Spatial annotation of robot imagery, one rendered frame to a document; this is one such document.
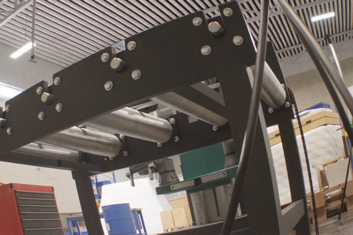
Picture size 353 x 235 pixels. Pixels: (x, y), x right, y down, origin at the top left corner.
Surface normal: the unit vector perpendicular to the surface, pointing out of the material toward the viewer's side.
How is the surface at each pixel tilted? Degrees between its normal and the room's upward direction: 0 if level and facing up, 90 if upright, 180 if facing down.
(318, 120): 90
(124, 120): 121
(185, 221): 90
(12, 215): 90
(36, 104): 90
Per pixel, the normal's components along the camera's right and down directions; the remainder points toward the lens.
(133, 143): -0.40, -0.14
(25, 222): 0.89, -0.28
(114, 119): 0.87, 0.25
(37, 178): 0.65, -0.32
